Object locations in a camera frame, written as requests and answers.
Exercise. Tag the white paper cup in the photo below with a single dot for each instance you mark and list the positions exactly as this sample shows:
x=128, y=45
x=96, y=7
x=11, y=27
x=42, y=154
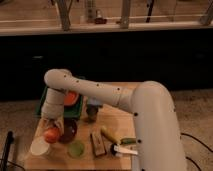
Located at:
x=39, y=147

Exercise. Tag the green pepper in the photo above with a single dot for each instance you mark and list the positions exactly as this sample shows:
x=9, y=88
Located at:
x=128, y=141

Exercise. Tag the black stand left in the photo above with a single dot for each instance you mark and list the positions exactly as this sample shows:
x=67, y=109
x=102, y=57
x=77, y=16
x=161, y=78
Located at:
x=9, y=140

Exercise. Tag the brown wooden block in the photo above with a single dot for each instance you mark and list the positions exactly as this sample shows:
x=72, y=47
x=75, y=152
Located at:
x=97, y=144

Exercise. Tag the green tray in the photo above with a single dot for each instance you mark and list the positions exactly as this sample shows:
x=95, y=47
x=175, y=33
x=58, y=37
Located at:
x=73, y=111

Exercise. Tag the white handled scraper tool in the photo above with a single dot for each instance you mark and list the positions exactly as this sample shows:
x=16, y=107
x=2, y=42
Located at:
x=119, y=150

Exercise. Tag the dark red bowl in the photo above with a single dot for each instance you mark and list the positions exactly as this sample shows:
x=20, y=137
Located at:
x=70, y=130

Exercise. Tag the dark metal cup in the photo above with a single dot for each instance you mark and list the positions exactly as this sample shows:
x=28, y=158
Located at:
x=92, y=111

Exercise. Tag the red apple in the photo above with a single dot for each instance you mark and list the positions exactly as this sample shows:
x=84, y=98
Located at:
x=52, y=135

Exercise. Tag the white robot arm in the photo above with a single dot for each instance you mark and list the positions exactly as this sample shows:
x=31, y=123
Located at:
x=157, y=131

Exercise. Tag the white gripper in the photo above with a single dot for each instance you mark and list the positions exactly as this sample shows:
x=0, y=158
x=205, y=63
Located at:
x=58, y=122

